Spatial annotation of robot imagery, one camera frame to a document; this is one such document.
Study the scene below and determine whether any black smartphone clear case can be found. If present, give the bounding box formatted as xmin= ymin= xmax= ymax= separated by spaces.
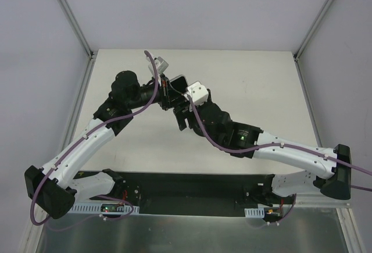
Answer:
xmin=169 ymin=75 xmax=188 ymax=95

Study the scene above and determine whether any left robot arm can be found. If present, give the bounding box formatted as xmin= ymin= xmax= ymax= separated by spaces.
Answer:
xmin=24 ymin=71 xmax=188 ymax=219

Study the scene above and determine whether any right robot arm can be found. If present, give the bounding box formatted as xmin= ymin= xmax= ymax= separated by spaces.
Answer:
xmin=173 ymin=102 xmax=351 ymax=204

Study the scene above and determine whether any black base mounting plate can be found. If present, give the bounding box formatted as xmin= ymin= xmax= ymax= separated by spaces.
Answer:
xmin=78 ymin=170 xmax=297 ymax=216

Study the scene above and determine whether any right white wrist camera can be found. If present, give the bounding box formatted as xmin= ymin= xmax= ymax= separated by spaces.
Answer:
xmin=184 ymin=81 xmax=209 ymax=106

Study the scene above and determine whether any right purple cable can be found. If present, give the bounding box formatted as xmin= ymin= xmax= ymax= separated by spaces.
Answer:
xmin=186 ymin=94 xmax=372 ymax=192

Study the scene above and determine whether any purple cable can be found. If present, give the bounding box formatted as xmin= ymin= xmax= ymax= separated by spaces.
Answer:
xmin=186 ymin=94 xmax=372 ymax=192
xmin=30 ymin=49 xmax=161 ymax=226

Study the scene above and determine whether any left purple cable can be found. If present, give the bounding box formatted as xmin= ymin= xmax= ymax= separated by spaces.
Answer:
xmin=30 ymin=49 xmax=161 ymax=226

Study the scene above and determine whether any right white cable duct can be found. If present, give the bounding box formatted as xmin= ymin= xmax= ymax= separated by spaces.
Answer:
xmin=244 ymin=206 xmax=265 ymax=219

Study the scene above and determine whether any white cable duct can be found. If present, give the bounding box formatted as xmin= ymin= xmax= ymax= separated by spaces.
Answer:
xmin=68 ymin=202 xmax=140 ymax=215
xmin=244 ymin=206 xmax=265 ymax=219

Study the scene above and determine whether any left white cable duct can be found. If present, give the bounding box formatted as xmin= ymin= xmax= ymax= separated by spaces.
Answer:
xmin=68 ymin=202 xmax=140 ymax=215

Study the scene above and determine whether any aluminium front rail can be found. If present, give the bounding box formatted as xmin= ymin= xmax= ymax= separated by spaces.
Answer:
xmin=295 ymin=194 xmax=351 ymax=208

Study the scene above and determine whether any left aluminium frame post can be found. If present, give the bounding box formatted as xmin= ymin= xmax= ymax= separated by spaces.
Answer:
xmin=57 ymin=0 xmax=94 ymax=58

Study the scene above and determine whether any aluminium frame post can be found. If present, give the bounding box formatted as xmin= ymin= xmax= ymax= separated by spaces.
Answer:
xmin=57 ymin=0 xmax=94 ymax=58
xmin=294 ymin=0 xmax=335 ymax=62

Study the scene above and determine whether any right aluminium frame post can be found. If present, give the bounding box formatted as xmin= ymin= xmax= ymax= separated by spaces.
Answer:
xmin=294 ymin=0 xmax=335 ymax=62

